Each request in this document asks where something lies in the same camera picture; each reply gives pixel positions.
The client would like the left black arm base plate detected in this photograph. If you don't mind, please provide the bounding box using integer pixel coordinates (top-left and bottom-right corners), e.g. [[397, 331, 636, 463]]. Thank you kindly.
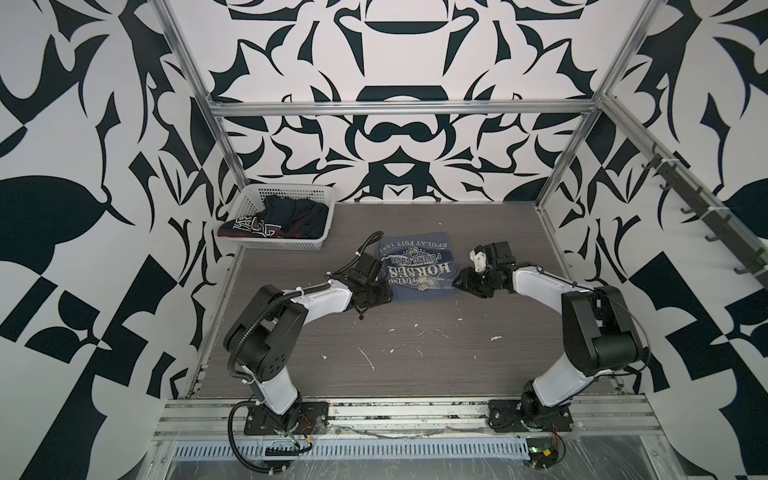
[[244, 401, 330, 436]]

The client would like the white slotted cable duct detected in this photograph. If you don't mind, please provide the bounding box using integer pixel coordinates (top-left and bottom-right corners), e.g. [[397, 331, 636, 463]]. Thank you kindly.
[[173, 437, 530, 461]]

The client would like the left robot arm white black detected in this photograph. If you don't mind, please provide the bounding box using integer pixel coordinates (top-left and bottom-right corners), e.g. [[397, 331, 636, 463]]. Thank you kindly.
[[223, 253, 393, 431]]

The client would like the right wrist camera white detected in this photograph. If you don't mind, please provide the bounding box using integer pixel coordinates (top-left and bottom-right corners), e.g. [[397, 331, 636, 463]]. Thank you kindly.
[[470, 250, 488, 274]]

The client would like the aluminium frame crossbar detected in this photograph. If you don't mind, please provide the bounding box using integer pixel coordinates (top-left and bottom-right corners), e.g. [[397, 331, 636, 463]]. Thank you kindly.
[[209, 99, 596, 117]]

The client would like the small electronics board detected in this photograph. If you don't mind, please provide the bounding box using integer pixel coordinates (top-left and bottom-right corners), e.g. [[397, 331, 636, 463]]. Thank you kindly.
[[527, 438, 562, 470]]

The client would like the black wall hook rack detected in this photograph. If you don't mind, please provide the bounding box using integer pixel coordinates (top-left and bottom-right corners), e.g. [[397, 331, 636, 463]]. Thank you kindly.
[[643, 142, 767, 290]]

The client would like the blue grey tank top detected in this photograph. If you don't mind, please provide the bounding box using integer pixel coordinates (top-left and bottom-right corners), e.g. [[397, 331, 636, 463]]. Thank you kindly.
[[378, 232, 459, 302]]

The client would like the white plastic laundry basket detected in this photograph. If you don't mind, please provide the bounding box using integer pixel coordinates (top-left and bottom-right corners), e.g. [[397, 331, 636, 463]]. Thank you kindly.
[[217, 183, 335, 251]]

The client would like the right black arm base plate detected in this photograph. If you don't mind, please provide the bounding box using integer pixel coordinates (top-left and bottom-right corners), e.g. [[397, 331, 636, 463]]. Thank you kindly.
[[487, 398, 573, 433]]

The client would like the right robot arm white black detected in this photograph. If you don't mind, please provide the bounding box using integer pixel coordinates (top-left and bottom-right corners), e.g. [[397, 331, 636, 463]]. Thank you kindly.
[[453, 242, 650, 433]]

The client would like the black printed tank top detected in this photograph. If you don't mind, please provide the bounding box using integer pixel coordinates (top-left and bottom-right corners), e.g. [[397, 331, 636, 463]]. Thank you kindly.
[[217, 195, 330, 240]]

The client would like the black left base cable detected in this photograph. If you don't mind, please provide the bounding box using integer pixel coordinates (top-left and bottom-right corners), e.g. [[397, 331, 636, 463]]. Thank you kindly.
[[226, 400, 313, 475]]

